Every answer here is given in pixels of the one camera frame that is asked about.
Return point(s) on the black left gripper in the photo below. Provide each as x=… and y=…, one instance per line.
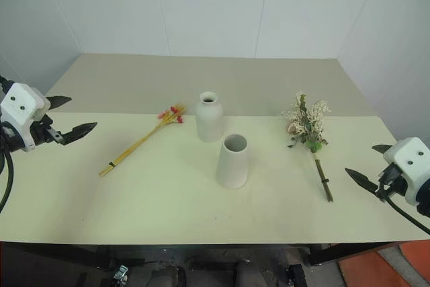
x=43, y=132

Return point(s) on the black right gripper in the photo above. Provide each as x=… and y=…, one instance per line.
x=391, y=181

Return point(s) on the white bottle-shaped ceramic vase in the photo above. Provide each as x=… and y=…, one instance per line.
x=209, y=120

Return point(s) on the white conical ceramic vase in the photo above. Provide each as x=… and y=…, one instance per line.
x=232, y=169

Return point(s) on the dried white flower green bouquet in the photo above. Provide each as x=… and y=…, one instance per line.
x=310, y=125

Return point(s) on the red-tipped dried stems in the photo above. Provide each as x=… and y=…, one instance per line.
x=144, y=140

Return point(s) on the orange floor mat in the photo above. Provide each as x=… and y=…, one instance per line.
x=389, y=267

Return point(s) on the pale yellow table sheet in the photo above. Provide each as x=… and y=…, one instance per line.
x=168, y=206

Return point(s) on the beige table sheet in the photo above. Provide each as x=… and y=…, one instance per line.
x=235, y=75

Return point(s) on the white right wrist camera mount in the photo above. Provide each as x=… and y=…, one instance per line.
x=411, y=166

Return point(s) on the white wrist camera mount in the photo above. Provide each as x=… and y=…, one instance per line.
x=21, y=112
x=411, y=166

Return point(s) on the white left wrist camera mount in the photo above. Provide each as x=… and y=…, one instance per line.
x=21, y=112

